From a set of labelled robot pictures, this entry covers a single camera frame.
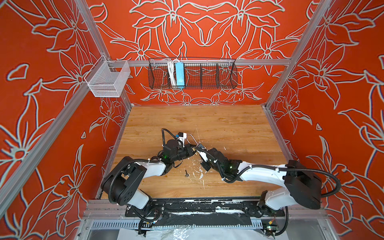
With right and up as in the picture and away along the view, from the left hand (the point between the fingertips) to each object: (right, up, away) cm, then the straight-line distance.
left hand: (200, 147), depth 82 cm
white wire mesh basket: (-58, +38, +6) cm, 69 cm away
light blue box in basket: (-12, +42, +9) cm, 44 cm away
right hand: (-1, -4, +1) cm, 4 cm away
